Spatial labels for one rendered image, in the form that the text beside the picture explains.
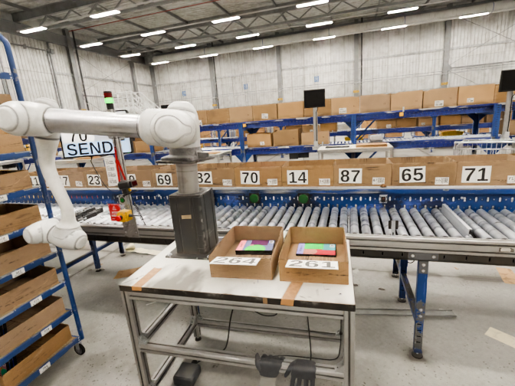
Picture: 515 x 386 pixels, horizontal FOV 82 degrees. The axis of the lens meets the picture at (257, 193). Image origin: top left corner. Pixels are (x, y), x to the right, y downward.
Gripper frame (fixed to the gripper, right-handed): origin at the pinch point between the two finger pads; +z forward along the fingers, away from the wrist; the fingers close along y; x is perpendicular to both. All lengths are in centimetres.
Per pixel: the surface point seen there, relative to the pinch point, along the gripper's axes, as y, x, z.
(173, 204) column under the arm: -63, -8, -11
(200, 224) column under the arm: -77, 2, -10
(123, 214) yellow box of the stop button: -2.8, 8.9, 19.4
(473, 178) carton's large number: -226, 0, 87
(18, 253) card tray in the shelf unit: 21.6, 13.8, -34.0
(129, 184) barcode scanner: -10.6, -12.0, 20.7
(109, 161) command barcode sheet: 7.3, -26.8, 26.2
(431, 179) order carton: -202, 1, 87
